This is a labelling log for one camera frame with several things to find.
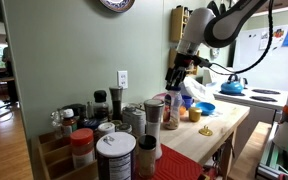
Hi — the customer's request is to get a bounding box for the black-capped spice jar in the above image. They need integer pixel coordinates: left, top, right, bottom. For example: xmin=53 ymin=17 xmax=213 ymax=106
xmin=137 ymin=134 xmax=158 ymax=179

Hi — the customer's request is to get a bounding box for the white wall outlet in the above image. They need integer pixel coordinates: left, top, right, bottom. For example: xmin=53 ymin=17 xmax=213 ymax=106
xmin=117 ymin=70 xmax=129 ymax=90

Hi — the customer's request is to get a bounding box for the silver tin can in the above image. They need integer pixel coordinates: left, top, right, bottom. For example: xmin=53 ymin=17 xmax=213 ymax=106
xmin=121 ymin=104 xmax=147 ymax=138

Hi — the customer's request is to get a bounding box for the black-capped glass bottle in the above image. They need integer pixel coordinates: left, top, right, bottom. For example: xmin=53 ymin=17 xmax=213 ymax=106
xmin=93 ymin=89 xmax=110 ymax=123

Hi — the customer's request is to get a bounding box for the white-lidded small jar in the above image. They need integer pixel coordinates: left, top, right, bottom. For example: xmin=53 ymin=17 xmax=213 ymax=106
xmin=97 ymin=121 xmax=116 ymax=138

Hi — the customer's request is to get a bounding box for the steel pepper mill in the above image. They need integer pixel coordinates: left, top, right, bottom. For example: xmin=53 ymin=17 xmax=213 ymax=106
xmin=108 ymin=86 xmax=124 ymax=122

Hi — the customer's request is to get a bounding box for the clear plastic nut jar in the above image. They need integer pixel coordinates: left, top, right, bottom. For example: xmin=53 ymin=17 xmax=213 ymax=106
xmin=162 ymin=90 xmax=183 ymax=131

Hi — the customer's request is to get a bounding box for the white-capped red spice bottle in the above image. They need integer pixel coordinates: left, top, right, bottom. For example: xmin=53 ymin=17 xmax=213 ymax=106
xmin=61 ymin=108 xmax=78 ymax=137

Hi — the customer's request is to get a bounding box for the small yellow jar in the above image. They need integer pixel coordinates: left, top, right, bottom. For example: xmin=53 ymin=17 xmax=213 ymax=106
xmin=188 ymin=106 xmax=203 ymax=123

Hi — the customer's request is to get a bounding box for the clear salt grinder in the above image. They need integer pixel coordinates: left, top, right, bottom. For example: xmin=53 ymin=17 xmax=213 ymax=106
xmin=143 ymin=98 xmax=165 ymax=161

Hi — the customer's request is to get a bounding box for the red mat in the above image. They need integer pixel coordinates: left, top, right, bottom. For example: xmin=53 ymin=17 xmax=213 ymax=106
xmin=133 ymin=143 xmax=205 ymax=180

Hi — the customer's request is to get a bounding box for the red-lidded spice jar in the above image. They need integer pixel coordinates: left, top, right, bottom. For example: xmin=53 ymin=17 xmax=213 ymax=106
xmin=69 ymin=127 xmax=96 ymax=170

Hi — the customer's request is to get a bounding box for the blue bowl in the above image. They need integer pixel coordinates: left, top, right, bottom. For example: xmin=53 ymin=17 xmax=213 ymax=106
xmin=195 ymin=101 xmax=216 ymax=117

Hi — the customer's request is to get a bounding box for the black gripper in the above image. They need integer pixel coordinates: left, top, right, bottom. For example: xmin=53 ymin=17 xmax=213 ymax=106
xmin=164 ymin=52 xmax=199 ymax=91

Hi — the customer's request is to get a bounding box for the wooden butcher block table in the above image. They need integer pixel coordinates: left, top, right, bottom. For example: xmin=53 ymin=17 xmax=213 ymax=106
xmin=157 ymin=99 xmax=251 ymax=180

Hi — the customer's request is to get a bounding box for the wooden countertop spice organizer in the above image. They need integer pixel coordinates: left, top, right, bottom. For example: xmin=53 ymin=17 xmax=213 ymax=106
xmin=36 ymin=130 xmax=99 ymax=180

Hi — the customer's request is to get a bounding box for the silver-lidded small jar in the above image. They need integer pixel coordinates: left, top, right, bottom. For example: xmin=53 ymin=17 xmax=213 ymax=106
xmin=116 ymin=122 xmax=134 ymax=135

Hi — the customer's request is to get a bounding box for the white refrigerator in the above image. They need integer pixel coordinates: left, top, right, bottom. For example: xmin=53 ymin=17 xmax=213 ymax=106
xmin=233 ymin=22 xmax=288 ymax=93

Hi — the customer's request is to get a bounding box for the orange fruit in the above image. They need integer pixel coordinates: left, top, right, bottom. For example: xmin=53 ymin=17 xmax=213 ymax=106
xmin=179 ymin=105 xmax=188 ymax=117

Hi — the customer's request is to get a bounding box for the white plastic bag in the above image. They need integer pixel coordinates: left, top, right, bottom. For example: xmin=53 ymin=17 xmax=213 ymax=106
xmin=179 ymin=76 xmax=216 ymax=104

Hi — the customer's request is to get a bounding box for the large white-lidded canister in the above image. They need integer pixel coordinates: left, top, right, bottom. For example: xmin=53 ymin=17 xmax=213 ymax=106
xmin=95 ymin=131 xmax=137 ymax=180

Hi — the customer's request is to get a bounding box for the blue kettle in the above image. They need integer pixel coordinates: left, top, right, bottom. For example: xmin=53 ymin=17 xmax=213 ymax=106
xmin=220 ymin=73 xmax=245 ymax=95

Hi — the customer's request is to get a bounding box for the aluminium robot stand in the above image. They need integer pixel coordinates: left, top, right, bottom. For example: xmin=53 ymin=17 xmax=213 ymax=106
xmin=254 ymin=122 xmax=288 ymax=180

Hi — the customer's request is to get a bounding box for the gold metal lid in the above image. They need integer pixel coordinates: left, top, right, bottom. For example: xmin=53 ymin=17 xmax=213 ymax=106
xmin=198 ymin=125 xmax=214 ymax=137

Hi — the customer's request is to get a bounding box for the clear glass bottle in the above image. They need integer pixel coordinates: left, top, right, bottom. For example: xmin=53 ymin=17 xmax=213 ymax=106
xmin=49 ymin=109 xmax=64 ymax=139

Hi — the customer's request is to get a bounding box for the white paper with picture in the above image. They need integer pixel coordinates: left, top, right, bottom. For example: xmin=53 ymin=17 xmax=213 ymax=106
xmin=272 ymin=27 xmax=286 ymax=46

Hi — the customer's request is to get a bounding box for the white electric stove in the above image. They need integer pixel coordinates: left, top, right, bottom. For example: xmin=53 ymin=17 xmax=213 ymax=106
xmin=202 ymin=67 xmax=288 ymax=158

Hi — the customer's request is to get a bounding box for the dark jar lid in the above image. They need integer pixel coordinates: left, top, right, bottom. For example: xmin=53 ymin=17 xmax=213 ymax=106
xmin=165 ymin=86 xmax=182 ymax=93

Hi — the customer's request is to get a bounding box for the pink plate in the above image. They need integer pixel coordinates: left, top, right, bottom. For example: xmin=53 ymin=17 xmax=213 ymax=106
xmin=151 ymin=92 xmax=168 ymax=102

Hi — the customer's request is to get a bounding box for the blue cup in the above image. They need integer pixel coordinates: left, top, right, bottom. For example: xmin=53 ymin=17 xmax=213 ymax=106
xmin=181 ymin=94 xmax=195 ymax=110

